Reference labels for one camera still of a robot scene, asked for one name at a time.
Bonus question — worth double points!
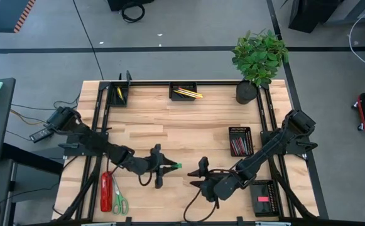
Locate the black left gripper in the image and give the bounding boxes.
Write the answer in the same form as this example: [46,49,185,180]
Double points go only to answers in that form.
[143,143,179,190]

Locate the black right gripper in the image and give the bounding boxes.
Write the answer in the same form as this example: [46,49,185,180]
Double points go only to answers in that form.
[187,156,245,203]

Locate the black plastic mesh bin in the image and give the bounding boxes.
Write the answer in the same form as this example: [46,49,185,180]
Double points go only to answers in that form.
[248,179,279,218]
[228,126,254,158]
[168,81,199,102]
[109,81,130,109]

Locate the yellow pencil with orange end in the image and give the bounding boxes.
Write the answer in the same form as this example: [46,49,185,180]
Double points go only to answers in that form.
[178,87,204,97]

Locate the red stapler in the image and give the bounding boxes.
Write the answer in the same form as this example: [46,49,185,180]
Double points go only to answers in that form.
[100,171,113,213]

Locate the black power adapter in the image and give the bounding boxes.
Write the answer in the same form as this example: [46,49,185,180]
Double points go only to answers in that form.
[30,127,55,144]

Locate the green potted plant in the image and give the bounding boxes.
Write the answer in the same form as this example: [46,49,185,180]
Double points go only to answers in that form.
[231,28,289,105]

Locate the black box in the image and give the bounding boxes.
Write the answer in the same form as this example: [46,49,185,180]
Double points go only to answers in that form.
[107,0,155,12]

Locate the black cabinet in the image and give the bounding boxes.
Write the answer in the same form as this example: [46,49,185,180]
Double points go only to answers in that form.
[288,0,340,34]

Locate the black orange striped ramp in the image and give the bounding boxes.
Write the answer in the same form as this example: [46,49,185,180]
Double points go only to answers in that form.
[0,0,36,34]

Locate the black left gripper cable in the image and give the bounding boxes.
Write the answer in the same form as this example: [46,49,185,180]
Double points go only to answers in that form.
[137,171,154,187]

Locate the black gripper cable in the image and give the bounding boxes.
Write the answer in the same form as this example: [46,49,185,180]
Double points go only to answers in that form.
[137,171,154,187]
[183,187,220,223]

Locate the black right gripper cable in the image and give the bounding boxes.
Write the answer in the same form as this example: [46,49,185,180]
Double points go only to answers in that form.
[183,187,220,223]

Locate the green handled scissors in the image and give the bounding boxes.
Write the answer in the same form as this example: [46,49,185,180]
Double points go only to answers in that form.
[111,175,129,217]

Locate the black aluminium table frame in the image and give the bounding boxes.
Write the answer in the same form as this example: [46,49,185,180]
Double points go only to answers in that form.
[52,80,320,226]

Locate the coiled black cable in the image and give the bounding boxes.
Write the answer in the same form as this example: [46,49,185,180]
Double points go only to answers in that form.
[121,2,146,23]

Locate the long black floor cable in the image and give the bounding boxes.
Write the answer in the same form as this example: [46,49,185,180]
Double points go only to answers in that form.
[72,0,105,81]

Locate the thin black floor cable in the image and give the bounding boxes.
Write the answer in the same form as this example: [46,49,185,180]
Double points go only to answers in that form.
[11,94,80,111]

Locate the yellow floor cable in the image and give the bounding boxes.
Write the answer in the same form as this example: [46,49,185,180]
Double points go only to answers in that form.
[10,109,47,126]

